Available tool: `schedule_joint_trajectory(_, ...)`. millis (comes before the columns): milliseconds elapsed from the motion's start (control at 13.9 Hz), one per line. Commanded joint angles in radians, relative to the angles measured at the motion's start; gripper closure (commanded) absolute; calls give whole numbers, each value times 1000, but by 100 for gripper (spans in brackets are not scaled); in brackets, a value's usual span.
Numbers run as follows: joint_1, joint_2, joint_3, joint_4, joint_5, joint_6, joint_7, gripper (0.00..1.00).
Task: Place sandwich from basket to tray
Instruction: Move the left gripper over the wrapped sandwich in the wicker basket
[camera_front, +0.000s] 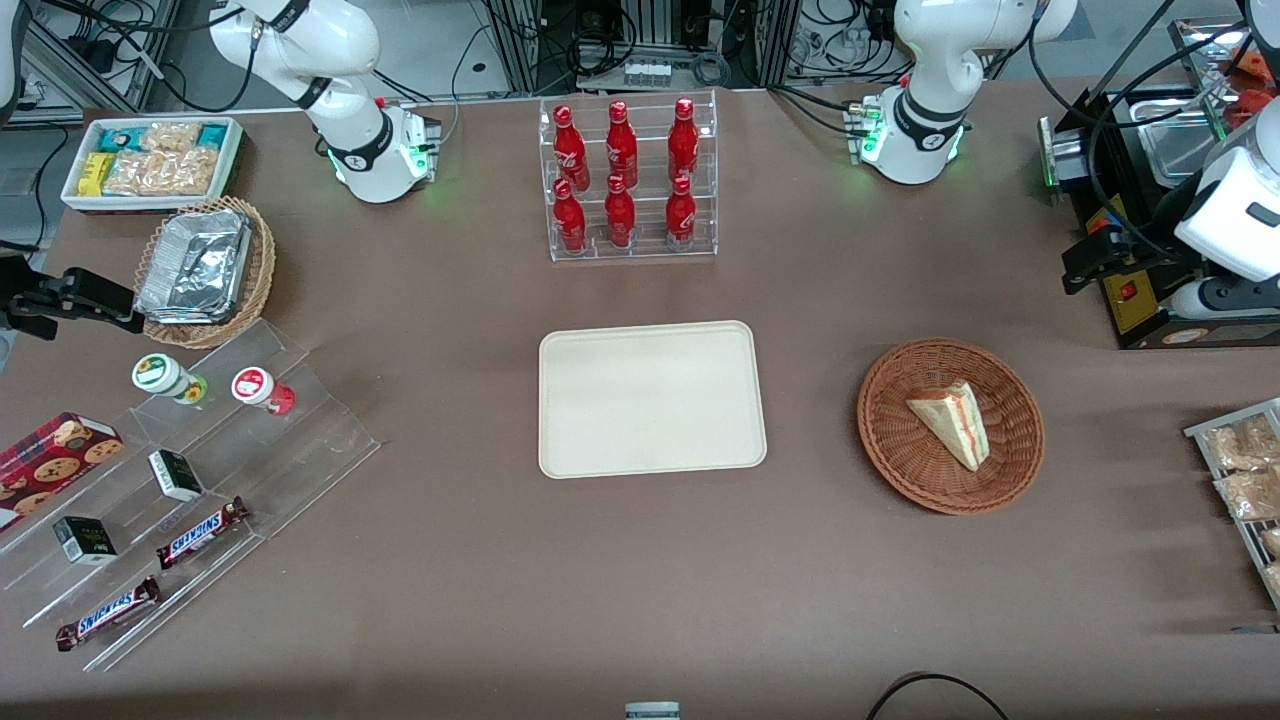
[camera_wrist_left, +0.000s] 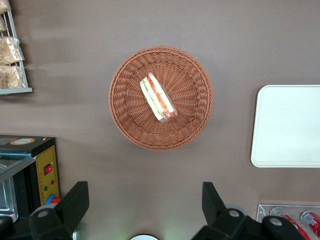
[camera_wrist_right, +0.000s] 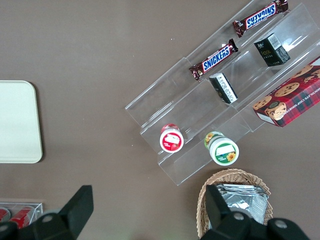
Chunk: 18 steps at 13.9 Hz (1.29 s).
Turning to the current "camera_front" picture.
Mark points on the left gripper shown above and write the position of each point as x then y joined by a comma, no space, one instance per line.
1143,250

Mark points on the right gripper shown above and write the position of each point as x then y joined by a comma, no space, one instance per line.
20,300

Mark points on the triangle sandwich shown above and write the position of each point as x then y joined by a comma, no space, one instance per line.
955,425

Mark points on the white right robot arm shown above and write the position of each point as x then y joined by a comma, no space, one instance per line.
350,60

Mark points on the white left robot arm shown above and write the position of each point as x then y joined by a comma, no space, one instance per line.
935,60

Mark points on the grey metal snack tray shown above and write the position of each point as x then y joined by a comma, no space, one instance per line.
1200,432

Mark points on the oval light wicker basket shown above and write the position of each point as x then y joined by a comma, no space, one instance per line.
262,270

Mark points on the round brown wicker basket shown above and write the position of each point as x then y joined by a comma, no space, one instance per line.
900,460

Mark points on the cream plastic tray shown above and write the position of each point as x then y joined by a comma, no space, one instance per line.
650,400

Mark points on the black food warmer cabinet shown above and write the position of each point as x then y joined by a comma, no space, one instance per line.
1130,310

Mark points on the white cup with green label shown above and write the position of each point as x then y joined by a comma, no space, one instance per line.
160,375

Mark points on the yellow snack packet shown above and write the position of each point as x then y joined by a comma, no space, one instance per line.
94,175

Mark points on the stacked aluminium foil containers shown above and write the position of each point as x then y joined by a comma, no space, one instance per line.
195,265

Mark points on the red cookie box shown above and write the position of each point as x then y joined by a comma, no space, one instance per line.
50,465

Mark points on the clear bag of crackers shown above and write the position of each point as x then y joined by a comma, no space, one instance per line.
170,136
165,172

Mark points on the teal snack packet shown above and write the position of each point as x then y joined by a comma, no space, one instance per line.
212,135
120,138

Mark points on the small black box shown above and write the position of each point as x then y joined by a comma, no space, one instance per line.
176,476
85,541

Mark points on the white cup with red label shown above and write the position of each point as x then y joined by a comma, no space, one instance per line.
255,387

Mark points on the red fried food piece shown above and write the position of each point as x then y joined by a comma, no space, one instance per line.
1262,63
1262,102

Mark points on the clear bag of pastry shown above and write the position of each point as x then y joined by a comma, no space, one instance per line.
1240,445
1272,542
1274,580
1250,495

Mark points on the white rectangular snack bin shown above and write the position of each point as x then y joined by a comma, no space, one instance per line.
235,150

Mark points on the snickers chocolate bar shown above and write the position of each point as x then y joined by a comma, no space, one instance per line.
108,613
200,533

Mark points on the clear acrylic stepped display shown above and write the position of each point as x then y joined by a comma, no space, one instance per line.
300,440

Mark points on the red cola bottle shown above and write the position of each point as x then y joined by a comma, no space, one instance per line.
621,145
570,150
681,212
570,222
620,215
683,140

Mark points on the clear acrylic bottle rack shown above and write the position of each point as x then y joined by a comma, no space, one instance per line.
645,245

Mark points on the white power strip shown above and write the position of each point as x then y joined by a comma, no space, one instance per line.
647,74

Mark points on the small grey device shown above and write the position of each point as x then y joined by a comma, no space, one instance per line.
652,711

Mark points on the aluminium frame rack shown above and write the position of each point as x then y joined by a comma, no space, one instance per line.
520,45

